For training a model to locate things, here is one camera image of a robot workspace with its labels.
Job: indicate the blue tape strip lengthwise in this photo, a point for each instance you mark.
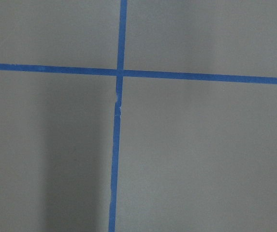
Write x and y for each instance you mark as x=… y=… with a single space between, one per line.
x=117 y=114

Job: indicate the blue tape strip crosswise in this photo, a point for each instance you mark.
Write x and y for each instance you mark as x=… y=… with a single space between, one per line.
x=141 y=74

